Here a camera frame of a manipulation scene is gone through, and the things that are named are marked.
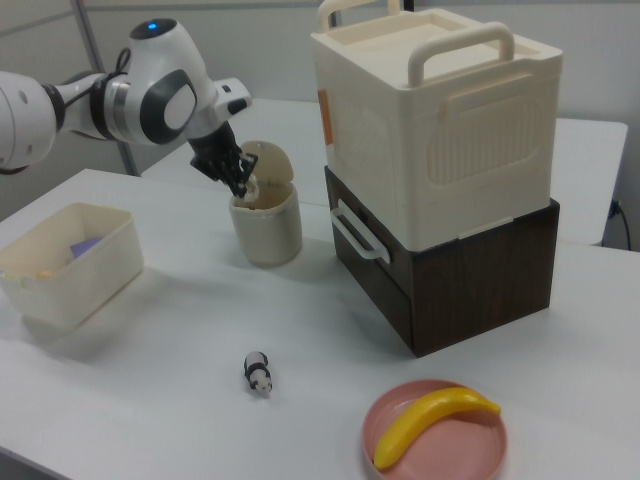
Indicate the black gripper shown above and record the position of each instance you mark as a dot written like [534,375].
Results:
[212,150]

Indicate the clear wrapper ball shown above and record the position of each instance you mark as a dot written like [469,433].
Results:
[251,190]

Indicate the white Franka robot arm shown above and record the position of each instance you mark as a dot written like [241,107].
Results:
[150,100]

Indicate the beige swing-lid trash can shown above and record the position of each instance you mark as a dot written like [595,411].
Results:
[267,230]

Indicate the purple foam cube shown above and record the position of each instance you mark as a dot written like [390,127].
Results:
[87,248]

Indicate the small panda figurine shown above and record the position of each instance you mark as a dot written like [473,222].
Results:
[257,372]

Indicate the cream plastic open bin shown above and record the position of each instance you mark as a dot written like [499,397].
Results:
[75,295]

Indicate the dark brown wooden drawer box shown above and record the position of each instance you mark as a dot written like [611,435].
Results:
[475,290]

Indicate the yellow toy banana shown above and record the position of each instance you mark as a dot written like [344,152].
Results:
[425,415]

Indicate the pink round plate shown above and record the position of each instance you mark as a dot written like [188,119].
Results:
[450,450]

